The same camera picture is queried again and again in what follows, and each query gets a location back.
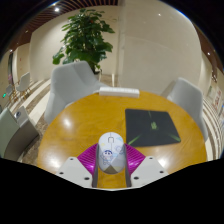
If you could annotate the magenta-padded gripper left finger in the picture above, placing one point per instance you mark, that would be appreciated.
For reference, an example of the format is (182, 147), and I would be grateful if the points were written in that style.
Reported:
(76, 170)

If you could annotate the white power strip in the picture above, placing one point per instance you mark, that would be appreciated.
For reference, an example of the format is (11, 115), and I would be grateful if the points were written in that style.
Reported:
(119, 92)

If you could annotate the wall poster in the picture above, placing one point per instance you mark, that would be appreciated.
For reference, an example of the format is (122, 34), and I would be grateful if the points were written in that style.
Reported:
(217, 100)

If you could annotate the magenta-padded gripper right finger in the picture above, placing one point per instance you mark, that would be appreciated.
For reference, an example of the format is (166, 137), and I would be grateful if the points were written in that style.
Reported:
(146, 170)

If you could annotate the white cartoon-print computer mouse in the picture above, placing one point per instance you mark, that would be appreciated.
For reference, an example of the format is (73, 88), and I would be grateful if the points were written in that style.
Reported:
(111, 153)

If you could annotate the grey shell chair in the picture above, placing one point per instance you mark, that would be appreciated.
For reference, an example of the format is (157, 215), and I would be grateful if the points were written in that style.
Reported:
(188, 100)
(70, 86)

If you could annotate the white wooden-legged chair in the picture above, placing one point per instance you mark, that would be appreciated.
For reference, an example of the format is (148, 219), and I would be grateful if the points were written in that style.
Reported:
(23, 81)

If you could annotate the black green-lined mouse pad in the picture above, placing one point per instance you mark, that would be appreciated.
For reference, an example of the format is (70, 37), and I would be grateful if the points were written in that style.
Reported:
(151, 128)

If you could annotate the green potted plant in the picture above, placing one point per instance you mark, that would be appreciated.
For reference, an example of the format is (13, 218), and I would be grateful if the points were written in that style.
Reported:
(85, 38)

